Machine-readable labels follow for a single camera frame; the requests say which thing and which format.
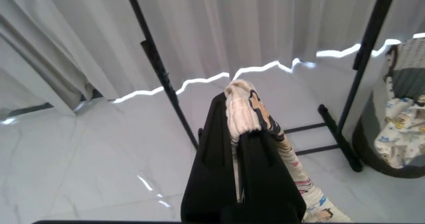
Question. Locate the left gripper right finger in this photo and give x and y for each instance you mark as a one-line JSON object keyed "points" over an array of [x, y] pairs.
{"points": [[269, 184]]}

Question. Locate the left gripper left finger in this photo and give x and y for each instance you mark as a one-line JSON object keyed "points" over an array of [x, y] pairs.
{"points": [[212, 171]]}

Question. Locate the cream printed garment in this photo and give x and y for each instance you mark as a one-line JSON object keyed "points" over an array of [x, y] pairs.
{"points": [[398, 134], [240, 114]]}

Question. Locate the black clothes rack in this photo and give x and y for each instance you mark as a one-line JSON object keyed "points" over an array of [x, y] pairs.
{"points": [[156, 61]]}

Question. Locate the white laundry basket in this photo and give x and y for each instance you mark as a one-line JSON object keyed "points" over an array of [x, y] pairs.
{"points": [[410, 54]]}

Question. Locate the white curtain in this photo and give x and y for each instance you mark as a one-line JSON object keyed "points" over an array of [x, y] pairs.
{"points": [[232, 24]]}

